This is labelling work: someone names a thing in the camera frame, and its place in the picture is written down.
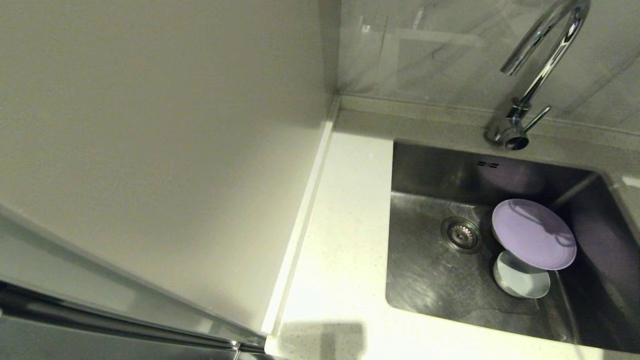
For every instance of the tall silver door refrigerator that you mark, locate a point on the tall silver door refrigerator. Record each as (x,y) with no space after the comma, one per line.
(150,125)

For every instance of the purple plate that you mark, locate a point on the purple plate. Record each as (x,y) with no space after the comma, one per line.
(532,232)

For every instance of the stainless steel sink basin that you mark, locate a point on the stainless steel sink basin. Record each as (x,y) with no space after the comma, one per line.
(435,285)

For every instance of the pale blue round bowl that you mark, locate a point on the pale blue round bowl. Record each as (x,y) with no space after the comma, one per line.
(520,282)

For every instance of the chrome gooseneck faucet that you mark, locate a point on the chrome gooseneck faucet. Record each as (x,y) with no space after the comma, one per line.
(540,77)

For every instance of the round metal drain strainer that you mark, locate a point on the round metal drain strainer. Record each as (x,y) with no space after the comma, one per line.
(462,235)

